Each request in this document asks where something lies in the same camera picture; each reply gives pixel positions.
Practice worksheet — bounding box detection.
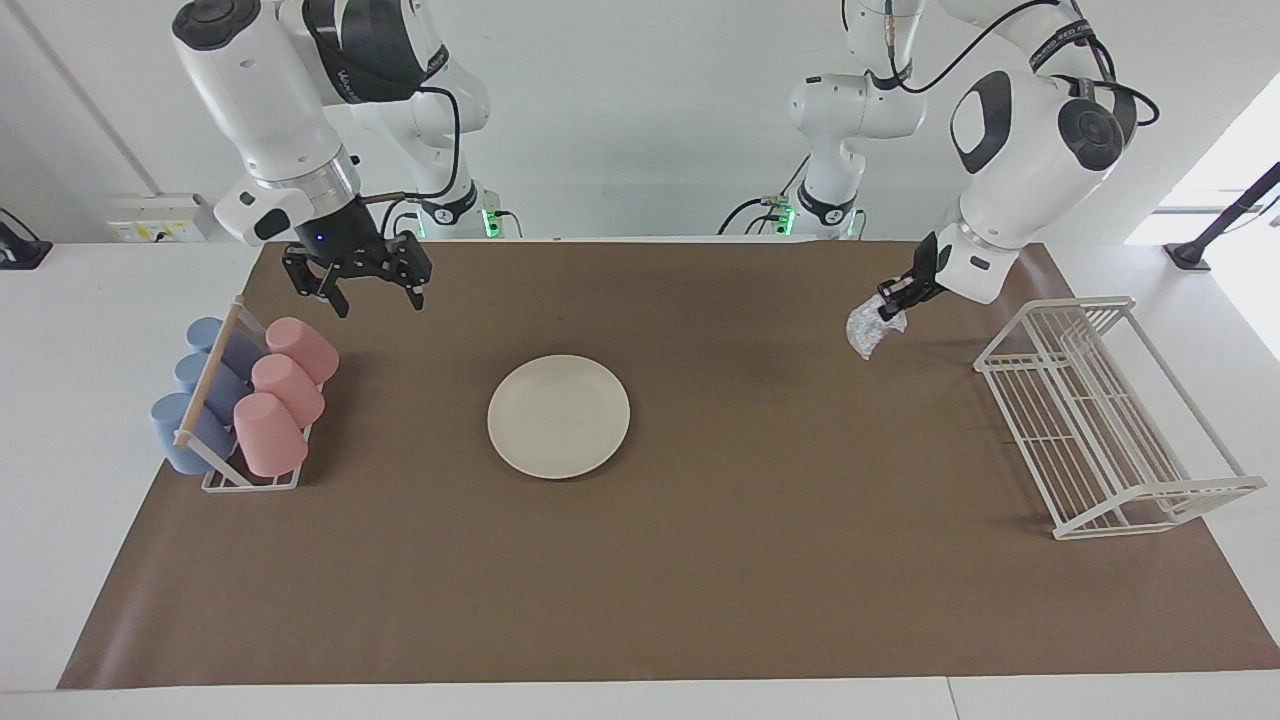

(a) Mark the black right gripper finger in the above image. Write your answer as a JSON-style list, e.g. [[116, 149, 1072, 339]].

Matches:
[[385, 232, 433, 309], [283, 250, 351, 319]]

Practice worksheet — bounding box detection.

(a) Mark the crinkled clear plastic bag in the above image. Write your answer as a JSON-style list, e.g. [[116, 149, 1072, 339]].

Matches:
[[845, 295, 909, 361]]

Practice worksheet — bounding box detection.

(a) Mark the cream round plate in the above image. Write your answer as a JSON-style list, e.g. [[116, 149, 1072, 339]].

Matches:
[[487, 354, 632, 481]]

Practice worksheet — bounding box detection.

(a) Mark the pink plastic cup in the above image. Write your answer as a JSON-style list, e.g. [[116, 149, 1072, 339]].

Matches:
[[265, 317, 340, 386], [251, 354, 326, 429], [233, 392, 309, 478]]

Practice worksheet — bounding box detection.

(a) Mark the blue plastic cup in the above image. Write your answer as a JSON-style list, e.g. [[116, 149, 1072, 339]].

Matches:
[[174, 352, 251, 426], [150, 393, 237, 475], [186, 317, 266, 381]]

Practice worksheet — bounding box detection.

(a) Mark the black angled stand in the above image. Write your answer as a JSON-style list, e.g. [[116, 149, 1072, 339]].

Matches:
[[1165, 160, 1280, 273]]

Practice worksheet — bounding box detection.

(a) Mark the black table clamp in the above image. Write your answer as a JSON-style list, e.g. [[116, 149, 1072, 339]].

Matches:
[[0, 208, 53, 271]]

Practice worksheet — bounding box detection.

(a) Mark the brown table mat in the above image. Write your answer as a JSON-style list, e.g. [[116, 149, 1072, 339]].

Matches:
[[57, 240, 1280, 691]]

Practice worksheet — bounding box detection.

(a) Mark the cup rack with wooden handle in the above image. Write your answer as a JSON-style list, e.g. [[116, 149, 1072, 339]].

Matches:
[[173, 295, 321, 493]]

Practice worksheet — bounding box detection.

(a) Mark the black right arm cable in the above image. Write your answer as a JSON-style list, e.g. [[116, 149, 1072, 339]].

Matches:
[[355, 85, 463, 241]]

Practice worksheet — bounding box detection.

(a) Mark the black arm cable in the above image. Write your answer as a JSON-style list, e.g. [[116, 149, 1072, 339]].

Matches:
[[355, 85, 463, 241], [840, 0, 1161, 126]]

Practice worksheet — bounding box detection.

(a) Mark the white wall socket box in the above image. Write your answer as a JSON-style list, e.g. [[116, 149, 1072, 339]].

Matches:
[[108, 193, 213, 244]]

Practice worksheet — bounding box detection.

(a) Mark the black left base cable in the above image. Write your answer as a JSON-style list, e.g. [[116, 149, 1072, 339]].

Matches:
[[718, 155, 801, 238]]

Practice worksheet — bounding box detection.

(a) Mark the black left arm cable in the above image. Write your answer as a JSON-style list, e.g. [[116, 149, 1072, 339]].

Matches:
[[840, 0, 1161, 126]]

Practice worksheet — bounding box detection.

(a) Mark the white wire dish rack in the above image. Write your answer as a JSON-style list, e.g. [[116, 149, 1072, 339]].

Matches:
[[974, 295, 1268, 541]]

